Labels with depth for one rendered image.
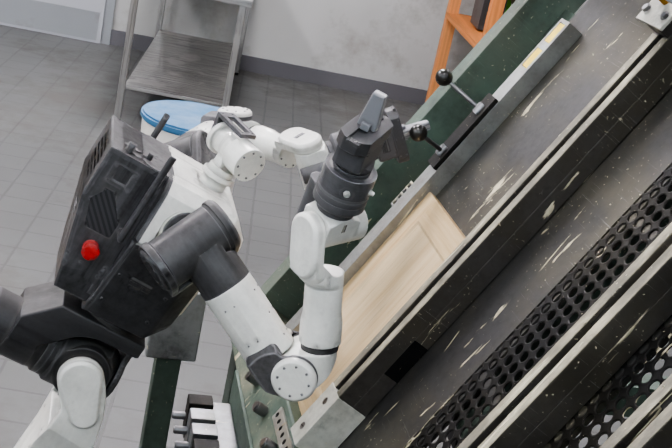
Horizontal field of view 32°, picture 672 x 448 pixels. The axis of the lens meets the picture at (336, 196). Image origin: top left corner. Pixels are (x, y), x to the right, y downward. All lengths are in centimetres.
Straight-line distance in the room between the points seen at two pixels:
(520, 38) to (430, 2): 646
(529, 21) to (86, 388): 129
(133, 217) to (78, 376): 35
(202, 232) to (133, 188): 19
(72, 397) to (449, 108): 110
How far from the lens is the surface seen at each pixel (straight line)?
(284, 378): 195
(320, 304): 192
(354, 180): 182
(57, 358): 223
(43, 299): 223
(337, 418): 220
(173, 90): 727
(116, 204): 207
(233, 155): 210
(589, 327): 175
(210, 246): 193
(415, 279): 233
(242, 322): 195
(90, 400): 225
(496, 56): 273
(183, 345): 278
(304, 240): 187
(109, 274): 210
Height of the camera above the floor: 203
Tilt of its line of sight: 18 degrees down
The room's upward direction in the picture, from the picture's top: 12 degrees clockwise
